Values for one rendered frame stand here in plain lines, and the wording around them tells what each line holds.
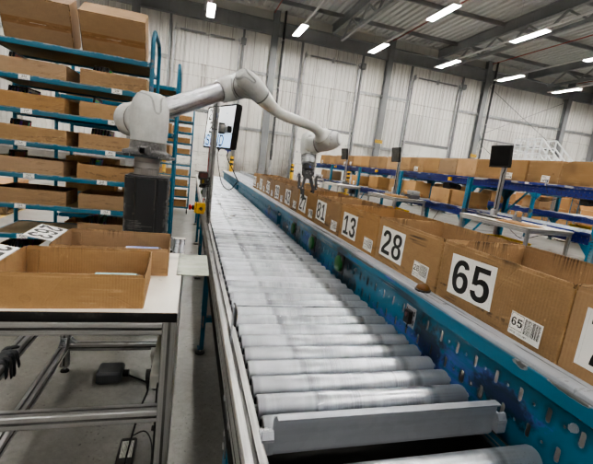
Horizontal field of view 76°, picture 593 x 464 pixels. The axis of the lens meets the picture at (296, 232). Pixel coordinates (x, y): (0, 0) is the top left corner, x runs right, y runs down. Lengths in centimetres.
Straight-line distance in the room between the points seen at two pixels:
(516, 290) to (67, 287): 111
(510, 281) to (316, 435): 54
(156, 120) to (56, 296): 90
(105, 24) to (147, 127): 132
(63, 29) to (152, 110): 140
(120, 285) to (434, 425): 85
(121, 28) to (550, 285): 275
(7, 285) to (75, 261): 29
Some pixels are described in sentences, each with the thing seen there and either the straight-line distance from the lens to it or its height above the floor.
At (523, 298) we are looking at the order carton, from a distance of 97.
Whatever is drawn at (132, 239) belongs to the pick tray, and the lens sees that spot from 173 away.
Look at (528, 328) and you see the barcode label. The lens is 96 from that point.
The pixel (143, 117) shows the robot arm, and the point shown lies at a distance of 181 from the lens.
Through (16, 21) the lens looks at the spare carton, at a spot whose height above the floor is 186.
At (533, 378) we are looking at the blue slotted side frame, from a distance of 89.
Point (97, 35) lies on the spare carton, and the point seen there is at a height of 187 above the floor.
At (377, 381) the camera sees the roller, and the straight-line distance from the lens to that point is 96.
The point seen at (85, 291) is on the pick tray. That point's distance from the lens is 119.
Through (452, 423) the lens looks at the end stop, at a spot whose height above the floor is 74.
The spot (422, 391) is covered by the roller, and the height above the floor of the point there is 75.
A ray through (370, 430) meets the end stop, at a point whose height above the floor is 74.
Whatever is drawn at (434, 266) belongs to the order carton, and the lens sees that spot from 120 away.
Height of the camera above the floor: 121
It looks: 10 degrees down
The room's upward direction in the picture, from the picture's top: 7 degrees clockwise
